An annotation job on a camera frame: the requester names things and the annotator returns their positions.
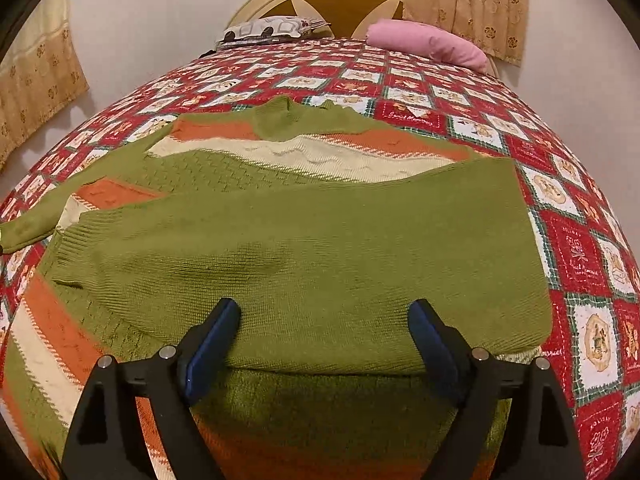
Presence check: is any green orange striped knit sweater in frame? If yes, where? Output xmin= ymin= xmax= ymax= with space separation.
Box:
xmin=1 ymin=96 xmax=552 ymax=479

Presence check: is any red teddy bear patchwork bedspread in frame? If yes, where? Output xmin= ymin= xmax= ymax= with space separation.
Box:
xmin=1 ymin=40 xmax=639 ymax=479

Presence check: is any pink pillow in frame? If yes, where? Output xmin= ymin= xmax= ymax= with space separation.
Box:
xmin=366 ymin=20 xmax=489 ymax=74

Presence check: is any beige curtain on left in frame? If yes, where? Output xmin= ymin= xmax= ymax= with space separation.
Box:
xmin=0 ymin=0 xmax=89 ymax=162

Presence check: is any white patterned pillow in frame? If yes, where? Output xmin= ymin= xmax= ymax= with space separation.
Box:
xmin=217 ymin=15 xmax=329 ymax=48

